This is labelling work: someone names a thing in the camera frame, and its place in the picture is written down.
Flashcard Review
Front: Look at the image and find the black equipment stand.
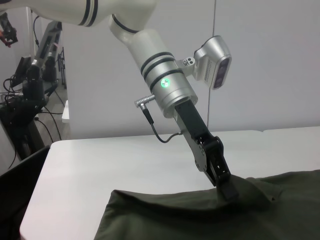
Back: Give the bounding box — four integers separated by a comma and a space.
0, 74, 63, 161

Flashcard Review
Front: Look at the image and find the silver left camera mount bracket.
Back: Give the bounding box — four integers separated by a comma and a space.
174, 56, 199, 76

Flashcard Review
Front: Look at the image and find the black handheld teleoperation controller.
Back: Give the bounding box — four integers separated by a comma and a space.
0, 10, 20, 49

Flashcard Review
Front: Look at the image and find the black bin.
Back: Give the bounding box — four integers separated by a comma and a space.
0, 144, 52, 240

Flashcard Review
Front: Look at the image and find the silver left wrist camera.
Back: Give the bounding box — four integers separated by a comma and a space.
193, 35, 233, 91

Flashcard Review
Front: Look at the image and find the dark green printed t-shirt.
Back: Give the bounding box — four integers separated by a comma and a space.
93, 169, 320, 240

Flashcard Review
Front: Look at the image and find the black hanging cable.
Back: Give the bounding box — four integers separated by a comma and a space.
33, 15, 41, 49

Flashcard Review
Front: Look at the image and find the left arm connector cable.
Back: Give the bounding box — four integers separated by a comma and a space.
133, 94, 185, 144

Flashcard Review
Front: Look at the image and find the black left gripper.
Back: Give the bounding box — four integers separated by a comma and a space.
173, 99, 239, 201

